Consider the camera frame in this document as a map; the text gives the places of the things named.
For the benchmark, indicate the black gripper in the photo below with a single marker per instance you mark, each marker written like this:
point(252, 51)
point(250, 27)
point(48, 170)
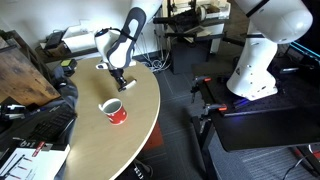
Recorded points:
point(117, 73)

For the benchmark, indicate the grey marker with black cap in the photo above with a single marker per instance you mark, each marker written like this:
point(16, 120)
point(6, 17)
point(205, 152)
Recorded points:
point(130, 84)

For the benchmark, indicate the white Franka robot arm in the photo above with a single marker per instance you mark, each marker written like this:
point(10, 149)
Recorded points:
point(253, 66)

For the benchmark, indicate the red mug with white inside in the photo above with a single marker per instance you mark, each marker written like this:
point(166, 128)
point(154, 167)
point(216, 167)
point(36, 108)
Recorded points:
point(116, 115)

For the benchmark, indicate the dark grey cloth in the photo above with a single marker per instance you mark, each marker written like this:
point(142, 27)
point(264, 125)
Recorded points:
point(68, 91)

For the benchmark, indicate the black green-topped device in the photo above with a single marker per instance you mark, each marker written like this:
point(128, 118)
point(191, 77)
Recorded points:
point(69, 66)

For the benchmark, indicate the white printer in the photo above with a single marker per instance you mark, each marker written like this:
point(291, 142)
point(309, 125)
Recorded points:
point(80, 40)

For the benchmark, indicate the small black box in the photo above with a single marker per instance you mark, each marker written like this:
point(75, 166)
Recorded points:
point(54, 40)

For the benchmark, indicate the black shoe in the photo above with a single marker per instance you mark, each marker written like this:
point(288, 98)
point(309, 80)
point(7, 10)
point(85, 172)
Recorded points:
point(143, 170)

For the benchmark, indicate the white printed cardboard box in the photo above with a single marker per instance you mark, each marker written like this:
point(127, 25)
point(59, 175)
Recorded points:
point(30, 163)

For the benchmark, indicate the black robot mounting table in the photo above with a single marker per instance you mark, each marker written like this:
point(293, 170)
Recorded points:
point(266, 126)

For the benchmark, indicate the small white wrist camera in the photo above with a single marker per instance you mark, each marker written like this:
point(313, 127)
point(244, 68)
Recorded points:
point(101, 66)

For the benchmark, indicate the black and white camera device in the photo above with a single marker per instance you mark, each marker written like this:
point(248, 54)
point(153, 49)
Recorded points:
point(11, 111)

